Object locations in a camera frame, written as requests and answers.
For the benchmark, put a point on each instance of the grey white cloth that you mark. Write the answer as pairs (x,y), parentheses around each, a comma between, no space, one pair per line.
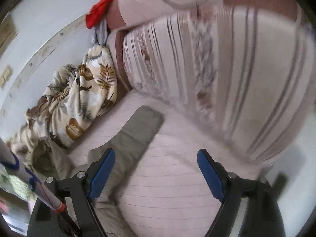
(100,33)

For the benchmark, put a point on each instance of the striped floral sofa cushion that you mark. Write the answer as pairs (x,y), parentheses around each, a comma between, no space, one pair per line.
(246,74)

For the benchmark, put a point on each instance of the pink quilted mattress cover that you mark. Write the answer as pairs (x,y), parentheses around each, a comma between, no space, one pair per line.
(166,193)

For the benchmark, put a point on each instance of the leaf print beige blanket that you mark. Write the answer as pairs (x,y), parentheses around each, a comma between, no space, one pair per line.
(76,96)

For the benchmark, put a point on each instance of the red cloth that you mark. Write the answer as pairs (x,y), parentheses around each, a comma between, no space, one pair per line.
(97,12)

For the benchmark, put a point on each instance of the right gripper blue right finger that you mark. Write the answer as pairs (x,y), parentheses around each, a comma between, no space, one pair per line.
(227,189)

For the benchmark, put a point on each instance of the grey-brown quilted hooded jacket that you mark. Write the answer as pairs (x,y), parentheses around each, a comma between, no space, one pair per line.
(129,144)

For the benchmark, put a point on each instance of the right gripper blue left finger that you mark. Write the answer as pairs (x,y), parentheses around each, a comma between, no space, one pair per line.
(84,190)

